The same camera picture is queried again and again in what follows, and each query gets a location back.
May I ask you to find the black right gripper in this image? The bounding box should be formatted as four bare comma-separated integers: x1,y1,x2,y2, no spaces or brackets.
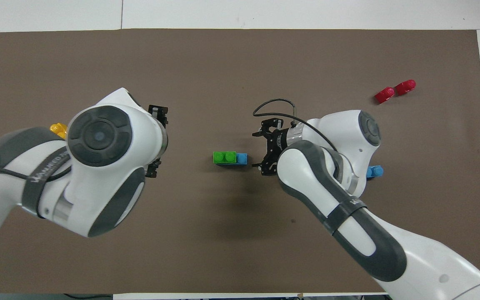
148,105,293,175

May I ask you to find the green two-stud toy brick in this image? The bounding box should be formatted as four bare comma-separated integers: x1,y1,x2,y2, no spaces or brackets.
213,151,237,165

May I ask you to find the brown paper table mat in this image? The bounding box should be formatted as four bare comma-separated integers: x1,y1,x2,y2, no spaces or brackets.
0,28,480,294

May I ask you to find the yellow two-stud toy brick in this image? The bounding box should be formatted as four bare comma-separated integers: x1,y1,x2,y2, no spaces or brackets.
50,122,69,139

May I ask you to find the red single-stud toy brick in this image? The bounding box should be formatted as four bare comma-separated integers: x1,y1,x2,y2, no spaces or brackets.
374,87,395,105
395,79,416,96

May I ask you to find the black cable under table edge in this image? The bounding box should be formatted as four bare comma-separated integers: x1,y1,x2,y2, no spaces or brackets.
63,293,113,300

